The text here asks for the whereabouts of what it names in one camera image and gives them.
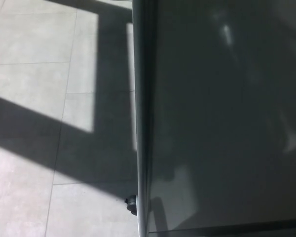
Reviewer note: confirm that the white whiteboard with grey frame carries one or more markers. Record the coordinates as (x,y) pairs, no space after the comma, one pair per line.
(224,123)

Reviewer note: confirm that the black caster wheel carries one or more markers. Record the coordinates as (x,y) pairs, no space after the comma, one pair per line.
(131,204)

